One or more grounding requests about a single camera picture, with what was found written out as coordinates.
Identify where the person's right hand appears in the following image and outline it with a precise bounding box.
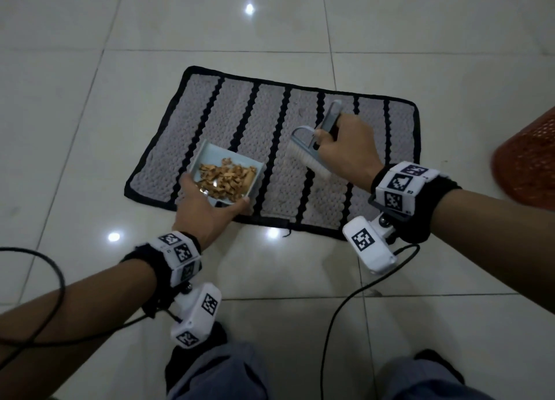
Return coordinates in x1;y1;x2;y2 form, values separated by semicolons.
312;113;385;192

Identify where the person's left forearm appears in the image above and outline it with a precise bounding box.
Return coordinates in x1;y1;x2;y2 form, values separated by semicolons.
0;258;171;400

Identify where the black wrist strap with markers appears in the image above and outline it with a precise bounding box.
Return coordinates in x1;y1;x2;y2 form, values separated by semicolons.
368;161;463;245
121;231;204;319

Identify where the person's left leg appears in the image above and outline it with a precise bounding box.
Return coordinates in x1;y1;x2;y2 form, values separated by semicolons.
164;321;270;400

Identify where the light blue dustpan tray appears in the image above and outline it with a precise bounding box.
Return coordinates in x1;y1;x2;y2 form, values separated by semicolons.
187;140;266;208

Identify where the person's right leg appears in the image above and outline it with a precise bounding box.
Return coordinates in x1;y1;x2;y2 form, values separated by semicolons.
381;349;493;400

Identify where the black cable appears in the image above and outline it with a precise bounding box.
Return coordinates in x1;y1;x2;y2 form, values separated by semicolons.
319;244;421;400
0;247;175;370

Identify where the person's left hand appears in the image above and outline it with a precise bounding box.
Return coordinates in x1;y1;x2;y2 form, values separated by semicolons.
172;172;251;251

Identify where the grey hand brush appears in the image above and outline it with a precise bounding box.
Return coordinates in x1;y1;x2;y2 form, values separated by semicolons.
289;100;343;180

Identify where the grey black striped floor mat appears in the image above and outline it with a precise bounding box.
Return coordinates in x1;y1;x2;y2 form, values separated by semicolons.
124;66;422;241

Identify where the orange plastic basket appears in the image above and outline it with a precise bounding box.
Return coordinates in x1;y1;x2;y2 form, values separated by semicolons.
491;107;555;210

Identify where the person's leg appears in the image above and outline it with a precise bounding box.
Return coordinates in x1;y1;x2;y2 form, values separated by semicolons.
381;349;493;400
164;321;270;400

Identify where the pile of brown shell scraps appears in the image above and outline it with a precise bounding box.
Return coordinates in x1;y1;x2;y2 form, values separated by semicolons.
198;157;258;201

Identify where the white wrist camera with marker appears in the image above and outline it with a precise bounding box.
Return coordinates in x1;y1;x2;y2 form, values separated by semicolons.
342;215;398;276
170;281;223;349

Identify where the person's right forearm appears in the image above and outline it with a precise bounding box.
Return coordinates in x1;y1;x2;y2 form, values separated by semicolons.
428;189;555;316

